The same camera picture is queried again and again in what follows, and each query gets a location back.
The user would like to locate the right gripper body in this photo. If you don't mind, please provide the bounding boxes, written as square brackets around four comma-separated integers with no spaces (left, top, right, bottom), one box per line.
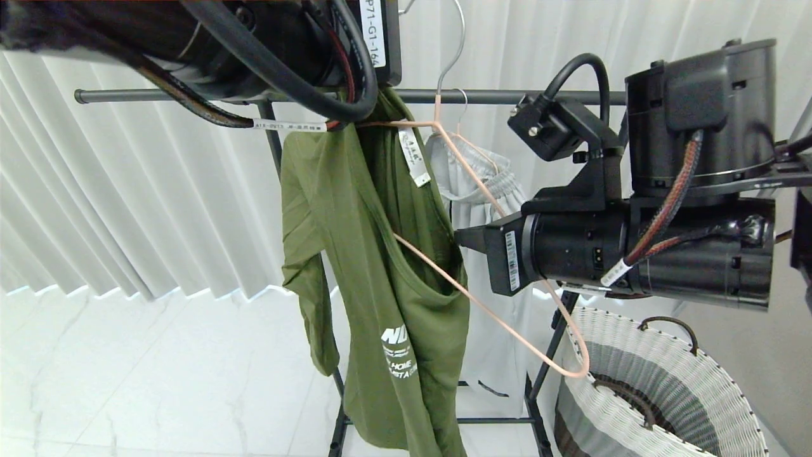
[485,197,775,312]

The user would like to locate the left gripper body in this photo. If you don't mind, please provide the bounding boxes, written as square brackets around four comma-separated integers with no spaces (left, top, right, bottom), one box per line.
[190,0,403,99]

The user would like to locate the pink clothes hanger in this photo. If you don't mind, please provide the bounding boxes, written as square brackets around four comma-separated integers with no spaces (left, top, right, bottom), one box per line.
[355,0,591,380]
[426,89,502,175]

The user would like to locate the pale grey shorts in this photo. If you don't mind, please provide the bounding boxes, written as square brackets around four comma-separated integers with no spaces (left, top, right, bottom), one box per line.
[425,132,559,407]

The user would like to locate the green garment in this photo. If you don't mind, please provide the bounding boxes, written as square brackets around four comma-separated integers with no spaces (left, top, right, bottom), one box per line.
[281,86,470,457]

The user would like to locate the white laundry basket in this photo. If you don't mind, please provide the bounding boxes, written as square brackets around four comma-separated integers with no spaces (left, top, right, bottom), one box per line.
[553,307,769,457]

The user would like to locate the black clothes rack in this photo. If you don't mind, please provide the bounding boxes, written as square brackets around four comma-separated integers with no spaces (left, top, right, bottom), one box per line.
[74,88,629,457]

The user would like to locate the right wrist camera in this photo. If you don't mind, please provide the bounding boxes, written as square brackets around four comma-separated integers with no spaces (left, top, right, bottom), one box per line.
[507,95,625,213]

